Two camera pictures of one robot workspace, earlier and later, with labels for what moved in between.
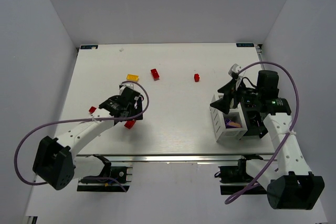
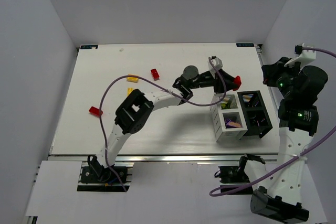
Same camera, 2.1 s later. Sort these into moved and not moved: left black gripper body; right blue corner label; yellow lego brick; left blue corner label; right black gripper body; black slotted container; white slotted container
Moved: left black gripper body; right black gripper body
Not moved: yellow lego brick; black slotted container; white slotted container; left blue corner label; right blue corner label
